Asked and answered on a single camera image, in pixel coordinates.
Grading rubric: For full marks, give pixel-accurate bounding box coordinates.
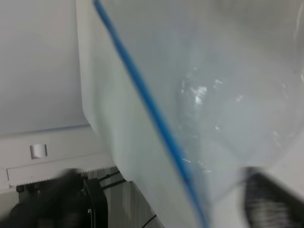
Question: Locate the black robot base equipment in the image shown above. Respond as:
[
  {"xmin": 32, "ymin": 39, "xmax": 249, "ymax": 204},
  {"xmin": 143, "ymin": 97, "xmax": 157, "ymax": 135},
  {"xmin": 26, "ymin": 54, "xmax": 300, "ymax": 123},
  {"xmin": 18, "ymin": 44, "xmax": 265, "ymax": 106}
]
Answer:
[{"xmin": 0, "ymin": 167, "xmax": 162, "ymax": 228}]

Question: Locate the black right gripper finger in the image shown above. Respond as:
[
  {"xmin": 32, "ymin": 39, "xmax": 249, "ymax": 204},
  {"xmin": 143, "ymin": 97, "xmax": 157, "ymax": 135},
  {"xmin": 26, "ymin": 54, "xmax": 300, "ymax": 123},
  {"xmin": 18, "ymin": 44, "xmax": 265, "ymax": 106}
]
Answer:
[{"xmin": 243, "ymin": 167, "xmax": 304, "ymax": 228}]

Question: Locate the clear zip bag blue seal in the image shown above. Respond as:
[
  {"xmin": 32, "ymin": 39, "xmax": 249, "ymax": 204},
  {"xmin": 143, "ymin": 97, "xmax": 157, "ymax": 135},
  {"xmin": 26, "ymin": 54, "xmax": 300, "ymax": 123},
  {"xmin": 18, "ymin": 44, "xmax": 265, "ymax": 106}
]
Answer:
[{"xmin": 76, "ymin": 0, "xmax": 304, "ymax": 228}]

